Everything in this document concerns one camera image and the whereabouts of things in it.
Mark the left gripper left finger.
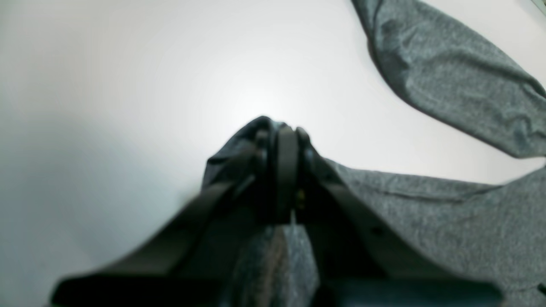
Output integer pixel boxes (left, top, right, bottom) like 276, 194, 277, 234
50, 128, 276, 307

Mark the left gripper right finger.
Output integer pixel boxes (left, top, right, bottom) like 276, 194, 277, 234
277, 126, 503, 307

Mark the grey long-sleeve shirt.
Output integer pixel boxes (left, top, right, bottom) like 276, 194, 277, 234
200, 0, 546, 307

